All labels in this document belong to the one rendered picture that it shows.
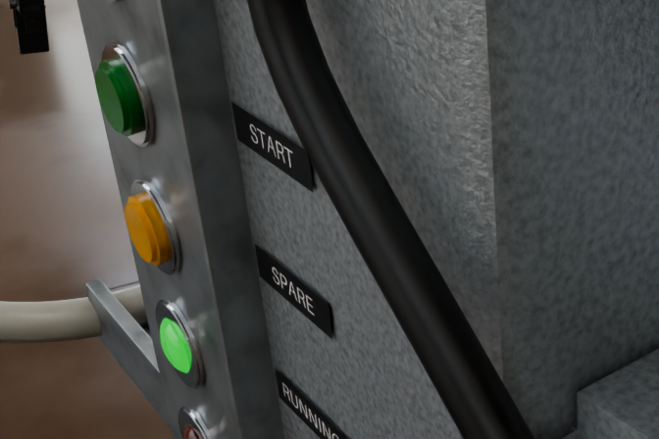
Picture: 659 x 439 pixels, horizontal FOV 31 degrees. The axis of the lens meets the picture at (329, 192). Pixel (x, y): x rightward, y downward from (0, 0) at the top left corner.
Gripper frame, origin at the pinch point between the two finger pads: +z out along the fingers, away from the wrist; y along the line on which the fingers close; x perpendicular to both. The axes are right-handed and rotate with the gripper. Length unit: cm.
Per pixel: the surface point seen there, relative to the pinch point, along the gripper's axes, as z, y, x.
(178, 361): -45, 74, 0
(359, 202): -61, 82, 2
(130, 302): -10.4, 46.4, 2.2
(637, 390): -57, 86, 9
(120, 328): -14, 51, 1
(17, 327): -10.0, 46.5, -6.0
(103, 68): -55, 69, -2
